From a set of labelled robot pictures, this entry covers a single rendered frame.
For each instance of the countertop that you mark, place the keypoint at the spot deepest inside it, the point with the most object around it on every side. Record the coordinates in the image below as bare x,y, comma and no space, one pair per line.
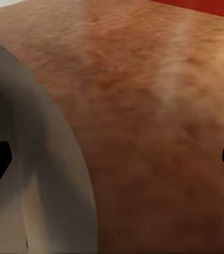
141,84

